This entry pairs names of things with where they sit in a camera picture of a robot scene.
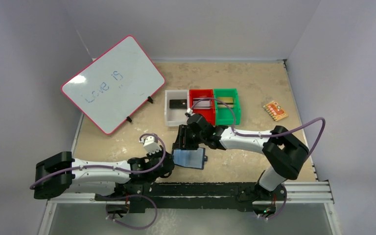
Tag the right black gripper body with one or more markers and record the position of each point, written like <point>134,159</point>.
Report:
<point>181,141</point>

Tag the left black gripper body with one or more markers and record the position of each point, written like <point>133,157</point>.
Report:
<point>154,155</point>

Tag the red plastic bin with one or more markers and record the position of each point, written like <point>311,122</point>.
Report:
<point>208,114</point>

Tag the blue leather card holder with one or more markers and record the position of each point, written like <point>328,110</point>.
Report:
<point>190,158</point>

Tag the white plastic bin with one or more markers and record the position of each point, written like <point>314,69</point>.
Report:
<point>175,117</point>

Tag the green plastic bin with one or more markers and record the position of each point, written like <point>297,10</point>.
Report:
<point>223,115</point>

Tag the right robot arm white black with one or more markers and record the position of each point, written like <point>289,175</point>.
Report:
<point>285,152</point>

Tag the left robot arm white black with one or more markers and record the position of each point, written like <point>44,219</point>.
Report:
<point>61,173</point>

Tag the silver credit card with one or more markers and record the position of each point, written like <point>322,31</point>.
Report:
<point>201,104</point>

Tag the black credit card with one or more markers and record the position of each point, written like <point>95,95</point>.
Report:
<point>178,104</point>

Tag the gold credit card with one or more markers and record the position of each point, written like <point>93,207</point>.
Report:
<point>225,101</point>

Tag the orange card with pattern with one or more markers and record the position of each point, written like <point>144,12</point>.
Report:
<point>275,110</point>

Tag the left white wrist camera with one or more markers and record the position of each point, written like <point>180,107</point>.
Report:
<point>150,144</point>

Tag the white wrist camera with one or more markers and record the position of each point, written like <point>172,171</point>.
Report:
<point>189,113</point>
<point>150,144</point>

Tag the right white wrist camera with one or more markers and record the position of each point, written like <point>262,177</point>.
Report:
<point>189,113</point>

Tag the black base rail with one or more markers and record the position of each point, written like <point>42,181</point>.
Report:
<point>240,196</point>

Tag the whiteboard with pink frame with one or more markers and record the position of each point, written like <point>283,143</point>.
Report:
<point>113,86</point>

